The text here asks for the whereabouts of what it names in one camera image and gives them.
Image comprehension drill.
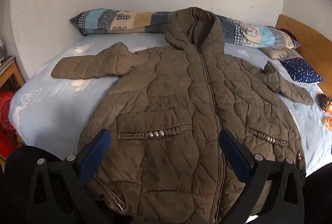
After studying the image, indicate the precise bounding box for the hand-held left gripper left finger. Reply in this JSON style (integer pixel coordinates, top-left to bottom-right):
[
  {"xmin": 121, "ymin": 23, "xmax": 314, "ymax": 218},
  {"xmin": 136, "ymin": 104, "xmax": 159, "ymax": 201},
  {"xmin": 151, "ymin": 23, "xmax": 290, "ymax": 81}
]
[{"xmin": 27, "ymin": 129, "xmax": 112, "ymax": 224}]

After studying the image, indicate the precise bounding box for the beige pillow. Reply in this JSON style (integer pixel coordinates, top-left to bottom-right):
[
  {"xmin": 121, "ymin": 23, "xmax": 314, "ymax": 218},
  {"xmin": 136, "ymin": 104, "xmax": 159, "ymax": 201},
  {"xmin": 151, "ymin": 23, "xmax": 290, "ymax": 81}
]
[{"xmin": 259, "ymin": 46, "xmax": 299, "ymax": 61}]

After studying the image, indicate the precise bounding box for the dark red cloth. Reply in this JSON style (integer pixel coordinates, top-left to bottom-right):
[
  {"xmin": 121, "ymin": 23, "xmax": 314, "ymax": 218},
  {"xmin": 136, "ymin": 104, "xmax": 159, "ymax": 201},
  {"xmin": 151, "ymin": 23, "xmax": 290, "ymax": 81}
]
[{"xmin": 281, "ymin": 28, "xmax": 296, "ymax": 39}]

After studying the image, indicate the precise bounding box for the rolled patchwork quilt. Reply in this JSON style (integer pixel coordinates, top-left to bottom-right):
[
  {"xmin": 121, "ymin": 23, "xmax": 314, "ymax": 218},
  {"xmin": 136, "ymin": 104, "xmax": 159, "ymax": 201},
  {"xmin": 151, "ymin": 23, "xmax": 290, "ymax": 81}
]
[{"xmin": 70, "ymin": 8, "xmax": 301, "ymax": 50}]

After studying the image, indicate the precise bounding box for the blue star-print pillow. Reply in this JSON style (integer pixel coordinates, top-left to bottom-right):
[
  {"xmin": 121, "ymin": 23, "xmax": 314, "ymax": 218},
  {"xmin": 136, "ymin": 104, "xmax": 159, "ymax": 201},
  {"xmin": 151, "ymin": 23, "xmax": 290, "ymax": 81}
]
[{"xmin": 281, "ymin": 57, "xmax": 324, "ymax": 84}]

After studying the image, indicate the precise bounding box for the wooden headboard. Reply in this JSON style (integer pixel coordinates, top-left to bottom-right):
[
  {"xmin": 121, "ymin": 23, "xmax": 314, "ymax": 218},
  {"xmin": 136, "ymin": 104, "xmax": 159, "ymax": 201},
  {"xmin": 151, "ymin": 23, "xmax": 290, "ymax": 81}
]
[{"xmin": 275, "ymin": 14, "xmax": 332, "ymax": 99}]

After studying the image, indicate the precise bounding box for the wooden side table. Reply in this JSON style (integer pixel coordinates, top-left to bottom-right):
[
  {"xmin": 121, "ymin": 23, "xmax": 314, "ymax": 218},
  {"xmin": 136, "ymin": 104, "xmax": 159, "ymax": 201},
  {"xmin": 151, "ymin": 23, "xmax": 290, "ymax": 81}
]
[{"xmin": 0, "ymin": 56, "xmax": 25, "ymax": 90}]

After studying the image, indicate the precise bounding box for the yellow orange cloth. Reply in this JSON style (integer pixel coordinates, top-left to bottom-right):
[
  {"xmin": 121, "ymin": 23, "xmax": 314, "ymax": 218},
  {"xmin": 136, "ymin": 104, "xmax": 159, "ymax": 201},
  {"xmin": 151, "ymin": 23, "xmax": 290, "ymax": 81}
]
[{"xmin": 322, "ymin": 103, "xmax": 332, "ymax": 132}]

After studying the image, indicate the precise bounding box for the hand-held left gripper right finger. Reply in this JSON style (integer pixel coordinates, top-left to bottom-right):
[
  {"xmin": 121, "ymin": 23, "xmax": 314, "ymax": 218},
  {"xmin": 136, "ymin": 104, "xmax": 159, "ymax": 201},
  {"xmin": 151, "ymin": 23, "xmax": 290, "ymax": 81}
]
[{"xmin": 219, "ymin": 129, "xmax": 304, "ymax": 224}]

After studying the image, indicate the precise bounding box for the brown quilted hooded jacket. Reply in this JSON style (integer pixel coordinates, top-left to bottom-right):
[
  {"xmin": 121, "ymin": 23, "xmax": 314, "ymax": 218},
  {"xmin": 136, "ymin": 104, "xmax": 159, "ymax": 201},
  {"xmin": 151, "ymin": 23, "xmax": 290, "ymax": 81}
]
[{"xmin": 50, "ymin": 7, "xmax": 314, "ymax": 224}]

